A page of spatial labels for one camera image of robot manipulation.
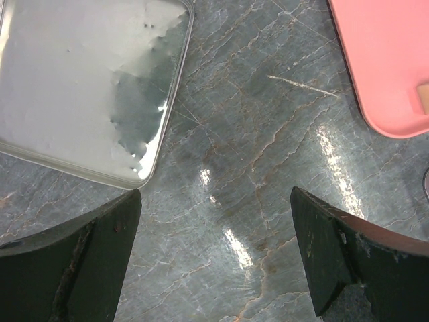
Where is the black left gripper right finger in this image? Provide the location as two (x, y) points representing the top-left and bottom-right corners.
(290, 186), (428, 321)

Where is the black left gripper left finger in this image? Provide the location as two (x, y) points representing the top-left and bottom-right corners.
(1, 189), (141, 321)

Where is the silver tin lid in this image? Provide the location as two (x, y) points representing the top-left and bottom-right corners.
(1, 1), (195, 189)

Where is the pink chocolate tray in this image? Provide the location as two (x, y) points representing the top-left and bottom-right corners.
(328, 1), (428, 138)

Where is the pink square chocolate tin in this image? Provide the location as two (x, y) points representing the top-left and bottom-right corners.
(422, 168), (429, 201)

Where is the white square chocolate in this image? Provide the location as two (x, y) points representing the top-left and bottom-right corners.
(416, 83), (429, 115)

